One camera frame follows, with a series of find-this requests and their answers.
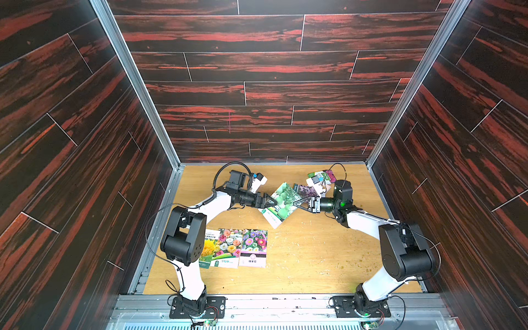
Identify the green gourd seed packet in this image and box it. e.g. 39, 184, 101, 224
259, 182, 302, 229

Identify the purple pink asters seed packet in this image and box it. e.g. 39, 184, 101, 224
239, 229, 268, 268

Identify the mixed roses seed packet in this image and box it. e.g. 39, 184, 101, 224
210, 228, 243, 269

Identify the purple flowers seed packet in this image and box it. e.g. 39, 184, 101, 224
293, 184, 319, 198

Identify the yellow flower seed packet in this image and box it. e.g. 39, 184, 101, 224
199, 229, 220, 269

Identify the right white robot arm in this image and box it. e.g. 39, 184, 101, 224
294, 197, 435, 303

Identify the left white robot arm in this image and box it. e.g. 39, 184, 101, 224
160, 191, 277, 301

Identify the orange striped seed packet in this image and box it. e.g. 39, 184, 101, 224
306, 171, 331, 197

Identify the magenta flower seed packet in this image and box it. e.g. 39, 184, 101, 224
324, 169, 337, 184

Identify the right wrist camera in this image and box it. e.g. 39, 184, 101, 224
310, 175, 354, 201

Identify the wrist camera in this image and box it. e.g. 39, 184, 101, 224
310, 175, 354, 201
226, 170, 268, 193

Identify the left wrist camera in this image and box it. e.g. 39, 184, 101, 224
226, 170, 268, 193

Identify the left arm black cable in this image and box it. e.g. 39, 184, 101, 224
212, 160, 253, 199

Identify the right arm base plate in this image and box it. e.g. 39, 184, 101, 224
329, 294, 391, 318

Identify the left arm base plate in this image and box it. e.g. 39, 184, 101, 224
169, 295, 226, 320

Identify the aluminium front rail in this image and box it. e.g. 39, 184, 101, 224
107, 294, 459, 329

